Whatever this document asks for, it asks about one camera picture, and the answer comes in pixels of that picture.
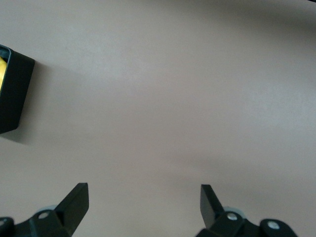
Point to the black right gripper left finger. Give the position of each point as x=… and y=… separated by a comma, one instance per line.
x=71, y=209

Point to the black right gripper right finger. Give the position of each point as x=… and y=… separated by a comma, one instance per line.
x=209, y=209

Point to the black plastic box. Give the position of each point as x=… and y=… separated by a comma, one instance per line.
x=17, y=93

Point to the yellow banana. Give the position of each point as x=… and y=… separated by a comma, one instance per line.
x=2, y=71

